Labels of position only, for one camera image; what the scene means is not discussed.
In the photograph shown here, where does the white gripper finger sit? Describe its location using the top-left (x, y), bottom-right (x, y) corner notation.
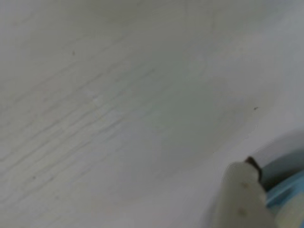
top-left (210, 155), bottom-right (281, 228)

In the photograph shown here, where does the blue round dish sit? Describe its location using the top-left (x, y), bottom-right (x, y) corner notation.
top-left (257, 148), bottom-right (304, 228)

